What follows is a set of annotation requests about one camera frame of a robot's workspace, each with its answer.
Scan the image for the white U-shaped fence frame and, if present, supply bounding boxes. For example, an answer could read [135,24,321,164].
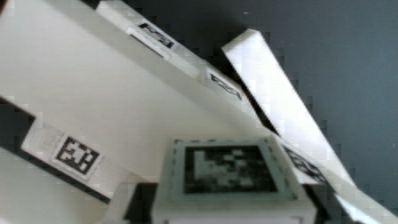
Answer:
[222,29,398,224]

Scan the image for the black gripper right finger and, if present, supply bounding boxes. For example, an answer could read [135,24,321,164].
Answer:
[303,184,355,224]

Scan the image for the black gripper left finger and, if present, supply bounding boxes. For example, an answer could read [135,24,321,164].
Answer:
[104,183,158,224]

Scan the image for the white chair back frame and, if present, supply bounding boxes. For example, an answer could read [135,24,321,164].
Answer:
[0,0,398,224]

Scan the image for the white chair leg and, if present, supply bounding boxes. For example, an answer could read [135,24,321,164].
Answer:
[95,0,202,78]
[151,138,318,224]

